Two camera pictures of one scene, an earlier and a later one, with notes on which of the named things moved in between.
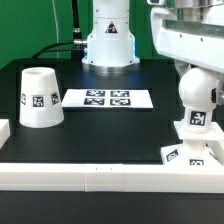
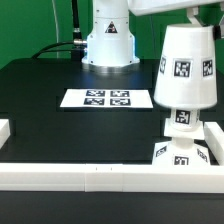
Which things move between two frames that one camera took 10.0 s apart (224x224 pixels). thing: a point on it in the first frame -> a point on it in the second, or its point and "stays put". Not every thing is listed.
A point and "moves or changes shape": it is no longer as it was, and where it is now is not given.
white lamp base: [192, 152] moves or changes shape
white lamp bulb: [195, 91] -> [183, 119]
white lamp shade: [40, 100] -> [187, 75]
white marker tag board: [108, 98] stays put
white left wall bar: [5, 131] stays put
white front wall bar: [112, 178] stays put
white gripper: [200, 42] -> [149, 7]
